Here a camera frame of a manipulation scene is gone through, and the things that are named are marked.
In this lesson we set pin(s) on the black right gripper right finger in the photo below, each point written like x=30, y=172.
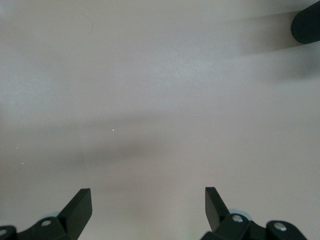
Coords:
x=217, y=217

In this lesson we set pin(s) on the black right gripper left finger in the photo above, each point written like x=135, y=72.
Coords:
x=72, y=220

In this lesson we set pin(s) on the black round ribbed knob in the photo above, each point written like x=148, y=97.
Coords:
x=307, y=25

